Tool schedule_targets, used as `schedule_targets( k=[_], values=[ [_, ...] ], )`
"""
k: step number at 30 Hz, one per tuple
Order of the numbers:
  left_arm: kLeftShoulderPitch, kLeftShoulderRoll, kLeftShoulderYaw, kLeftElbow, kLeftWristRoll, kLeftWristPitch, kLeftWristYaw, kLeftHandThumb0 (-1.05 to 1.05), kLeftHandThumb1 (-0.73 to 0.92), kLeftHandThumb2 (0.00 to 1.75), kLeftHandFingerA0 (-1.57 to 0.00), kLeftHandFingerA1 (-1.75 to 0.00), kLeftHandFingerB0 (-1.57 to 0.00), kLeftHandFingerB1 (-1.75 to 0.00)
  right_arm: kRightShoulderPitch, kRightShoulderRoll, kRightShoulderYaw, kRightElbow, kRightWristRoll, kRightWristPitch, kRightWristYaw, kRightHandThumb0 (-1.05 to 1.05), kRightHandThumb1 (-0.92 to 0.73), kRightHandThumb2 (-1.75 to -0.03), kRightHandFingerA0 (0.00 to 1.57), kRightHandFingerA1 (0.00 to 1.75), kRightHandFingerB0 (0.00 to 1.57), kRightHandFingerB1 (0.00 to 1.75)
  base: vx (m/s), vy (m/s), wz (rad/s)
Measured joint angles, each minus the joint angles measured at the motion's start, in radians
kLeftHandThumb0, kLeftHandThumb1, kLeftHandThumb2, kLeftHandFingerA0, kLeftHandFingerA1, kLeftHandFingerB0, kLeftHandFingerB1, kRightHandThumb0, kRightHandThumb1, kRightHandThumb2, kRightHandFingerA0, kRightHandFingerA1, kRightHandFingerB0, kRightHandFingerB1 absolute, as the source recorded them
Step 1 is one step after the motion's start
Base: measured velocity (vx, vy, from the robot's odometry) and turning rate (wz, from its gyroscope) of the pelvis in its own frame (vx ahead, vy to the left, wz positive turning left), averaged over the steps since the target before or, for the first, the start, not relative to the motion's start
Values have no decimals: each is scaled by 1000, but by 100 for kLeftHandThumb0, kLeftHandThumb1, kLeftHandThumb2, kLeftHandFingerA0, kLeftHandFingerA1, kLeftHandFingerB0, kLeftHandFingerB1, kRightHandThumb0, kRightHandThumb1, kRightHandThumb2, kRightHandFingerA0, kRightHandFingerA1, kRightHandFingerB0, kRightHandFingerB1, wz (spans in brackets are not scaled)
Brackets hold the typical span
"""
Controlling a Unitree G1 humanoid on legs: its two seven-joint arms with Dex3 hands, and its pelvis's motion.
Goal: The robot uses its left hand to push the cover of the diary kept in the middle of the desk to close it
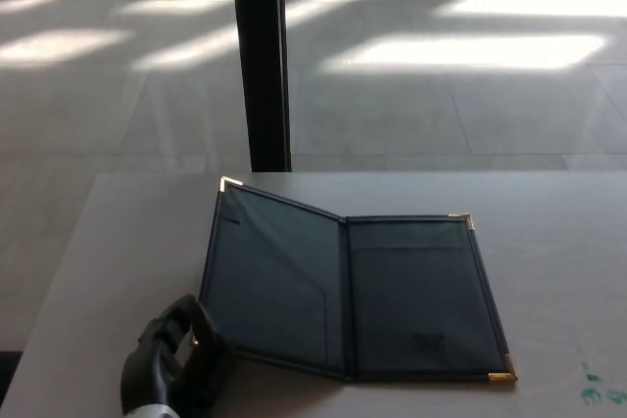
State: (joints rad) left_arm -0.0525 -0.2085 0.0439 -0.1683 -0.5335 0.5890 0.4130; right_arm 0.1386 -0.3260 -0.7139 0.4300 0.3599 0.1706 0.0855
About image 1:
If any dark blue diary folder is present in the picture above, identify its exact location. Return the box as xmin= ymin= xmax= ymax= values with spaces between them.
xmin=191 ymin=175 xmax=519 ymax=385

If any black vertical pillar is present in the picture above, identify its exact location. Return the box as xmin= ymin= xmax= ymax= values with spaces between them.
xmin=228 ymin=0 xmax=294 ymax=174

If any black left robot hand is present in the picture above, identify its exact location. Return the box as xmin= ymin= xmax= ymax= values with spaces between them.
xmin=120 ymin=293 xmax=231 ymax=416

